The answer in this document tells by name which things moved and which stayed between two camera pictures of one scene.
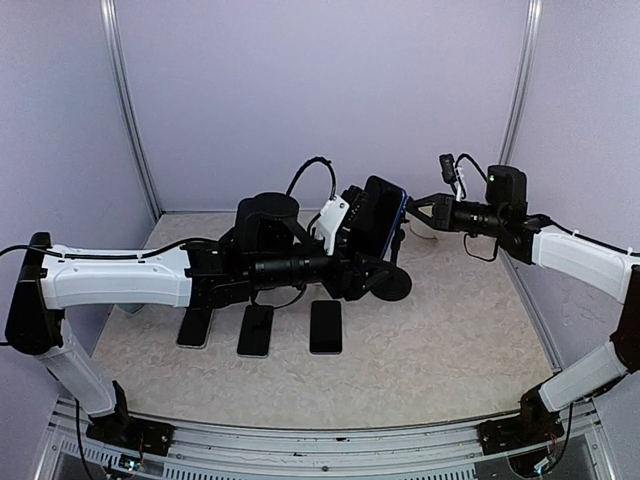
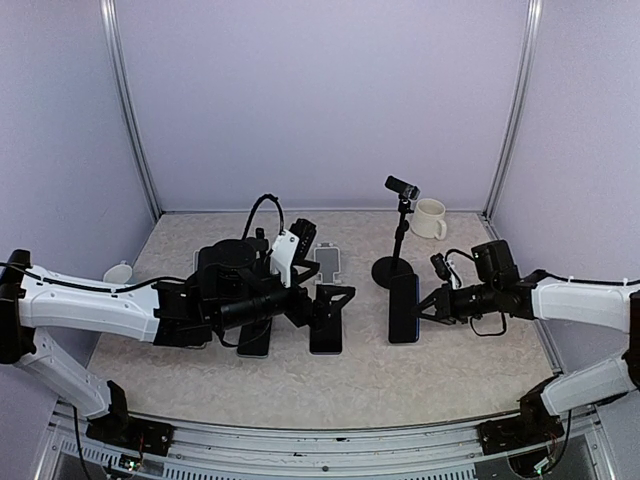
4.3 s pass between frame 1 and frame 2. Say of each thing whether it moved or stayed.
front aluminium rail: stayed
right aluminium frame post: stayed
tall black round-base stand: moved
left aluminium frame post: stayed
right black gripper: moved
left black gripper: moved
